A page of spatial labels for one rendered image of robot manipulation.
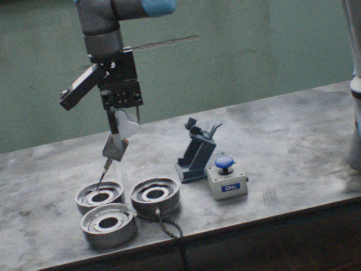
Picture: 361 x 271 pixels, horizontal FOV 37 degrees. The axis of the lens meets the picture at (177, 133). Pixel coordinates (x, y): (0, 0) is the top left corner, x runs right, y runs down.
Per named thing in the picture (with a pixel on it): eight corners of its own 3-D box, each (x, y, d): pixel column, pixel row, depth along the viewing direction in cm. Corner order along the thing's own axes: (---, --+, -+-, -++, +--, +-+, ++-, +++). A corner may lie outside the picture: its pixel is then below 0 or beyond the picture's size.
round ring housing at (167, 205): (132, 198, 119) (129, 182, 117) (179, 189, 119) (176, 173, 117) (133, 224, 109) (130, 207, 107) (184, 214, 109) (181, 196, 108)
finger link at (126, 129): (144, 150, 112) (135, 108, 109) (117, 156, 111) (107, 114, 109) (143, 145, 115) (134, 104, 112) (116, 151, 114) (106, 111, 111)
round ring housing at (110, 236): (97, 258, 100) (92, 240, 99) (77, 234, 109) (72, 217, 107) (146, 235, 105) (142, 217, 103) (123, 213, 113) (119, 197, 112)
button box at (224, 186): (216, 201, 112) (213, 181, 110) (208, 185, 118) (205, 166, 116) (253, 192, 113) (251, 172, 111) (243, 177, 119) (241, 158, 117)
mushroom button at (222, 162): (219, 186, 112) (216, 165, 110) (215, 177, 116) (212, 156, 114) (237, 181, 113) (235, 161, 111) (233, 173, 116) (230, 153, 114)
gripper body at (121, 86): (144, 108, 109) (132, 51, 104) (103, 117, 108) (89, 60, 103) (140, 96, 116) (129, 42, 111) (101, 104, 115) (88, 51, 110)
